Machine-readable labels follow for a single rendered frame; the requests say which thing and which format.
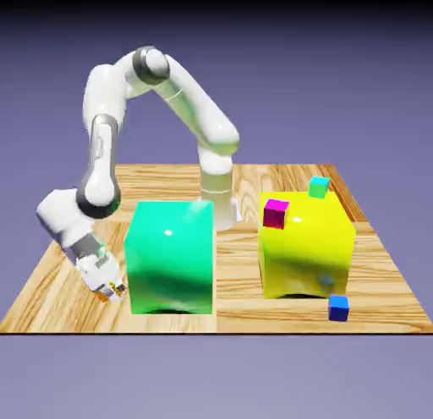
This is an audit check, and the large green box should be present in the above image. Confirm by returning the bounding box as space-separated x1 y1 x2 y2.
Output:
123 199 216 315

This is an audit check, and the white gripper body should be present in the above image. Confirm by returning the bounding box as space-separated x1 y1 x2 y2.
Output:
75 253 125 297

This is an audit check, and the small teal cube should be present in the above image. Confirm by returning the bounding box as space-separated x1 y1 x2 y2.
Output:
307 175 331 200

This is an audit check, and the small blue cube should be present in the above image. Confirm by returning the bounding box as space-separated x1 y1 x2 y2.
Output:
327 295 350 323

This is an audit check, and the small magenta cube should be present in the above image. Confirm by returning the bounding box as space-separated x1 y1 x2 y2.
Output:
262 198 291 230

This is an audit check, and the large yellow box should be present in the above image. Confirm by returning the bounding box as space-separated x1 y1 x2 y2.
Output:
257 190 357 301

